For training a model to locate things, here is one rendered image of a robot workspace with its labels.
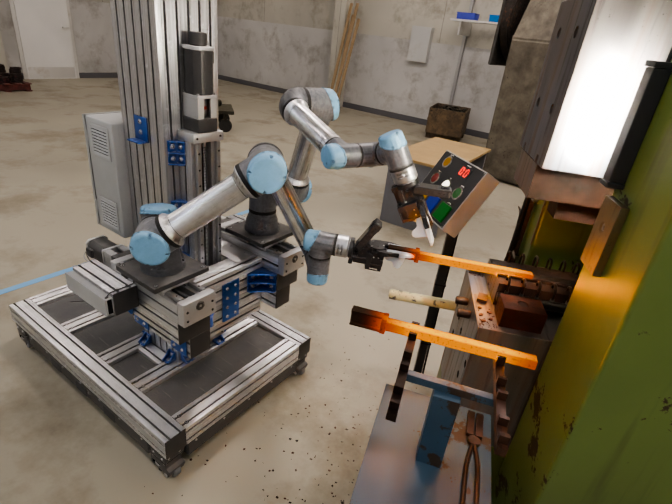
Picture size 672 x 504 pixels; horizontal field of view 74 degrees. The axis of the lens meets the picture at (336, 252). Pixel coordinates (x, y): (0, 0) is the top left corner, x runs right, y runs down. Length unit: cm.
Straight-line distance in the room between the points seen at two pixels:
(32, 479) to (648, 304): 207
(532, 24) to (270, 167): 541
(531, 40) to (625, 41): 508
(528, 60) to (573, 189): 502
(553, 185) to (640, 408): 58
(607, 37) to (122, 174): 163
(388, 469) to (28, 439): 160
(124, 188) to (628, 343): 173
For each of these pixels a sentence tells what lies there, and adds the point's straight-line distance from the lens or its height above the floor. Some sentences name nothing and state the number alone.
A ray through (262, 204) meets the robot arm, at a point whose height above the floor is 95.
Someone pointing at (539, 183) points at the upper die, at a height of 131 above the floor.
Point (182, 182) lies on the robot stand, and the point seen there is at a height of 106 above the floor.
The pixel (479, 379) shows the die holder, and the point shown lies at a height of 73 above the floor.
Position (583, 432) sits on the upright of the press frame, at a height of 86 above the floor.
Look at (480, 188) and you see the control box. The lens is 184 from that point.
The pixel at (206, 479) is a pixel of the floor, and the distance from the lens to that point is 202.
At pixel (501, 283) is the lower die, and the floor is 99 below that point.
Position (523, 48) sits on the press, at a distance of 636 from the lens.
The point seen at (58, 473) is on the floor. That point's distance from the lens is 218.
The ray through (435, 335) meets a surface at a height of 99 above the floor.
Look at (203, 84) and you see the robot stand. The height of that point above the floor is 141.
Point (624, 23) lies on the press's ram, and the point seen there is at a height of 171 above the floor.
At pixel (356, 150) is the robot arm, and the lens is 135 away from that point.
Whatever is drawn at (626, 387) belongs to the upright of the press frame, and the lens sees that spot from 119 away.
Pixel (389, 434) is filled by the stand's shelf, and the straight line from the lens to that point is 123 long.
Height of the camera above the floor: 163
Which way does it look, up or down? 27 degrees down
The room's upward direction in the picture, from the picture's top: 7 degrees clockwise
